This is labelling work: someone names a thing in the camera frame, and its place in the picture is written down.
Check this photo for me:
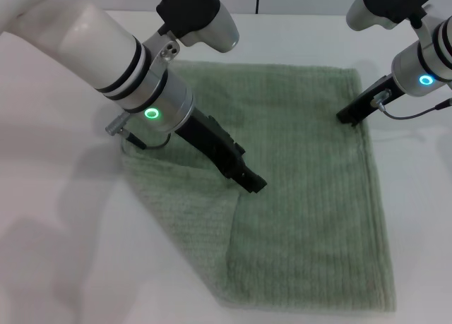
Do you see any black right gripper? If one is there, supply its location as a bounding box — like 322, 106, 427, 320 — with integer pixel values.
335, 74, 397, 128

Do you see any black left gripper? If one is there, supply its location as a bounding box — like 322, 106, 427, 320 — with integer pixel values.
174, 112, 268, 195

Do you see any green ribbed towel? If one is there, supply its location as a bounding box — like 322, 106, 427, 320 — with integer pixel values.
119, 61, 399, 304

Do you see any grey right arm cable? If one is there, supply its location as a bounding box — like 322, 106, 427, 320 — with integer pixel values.
370, 92, 452, 121

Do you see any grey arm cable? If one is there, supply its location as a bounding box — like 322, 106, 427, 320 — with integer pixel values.
370, 92, 452, 121
105, 114, 174, 150

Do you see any grey left arm cable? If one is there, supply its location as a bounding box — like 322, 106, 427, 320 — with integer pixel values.
105, 114, 174, 150

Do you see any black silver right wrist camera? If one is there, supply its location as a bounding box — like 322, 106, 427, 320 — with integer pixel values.
345, 0, 434, 32

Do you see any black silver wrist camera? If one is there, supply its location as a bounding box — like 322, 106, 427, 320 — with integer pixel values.
156, 0, 241, 54
345, 0, 434, 32

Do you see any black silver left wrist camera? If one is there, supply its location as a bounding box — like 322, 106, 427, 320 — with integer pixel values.
156, 0, 241, 54

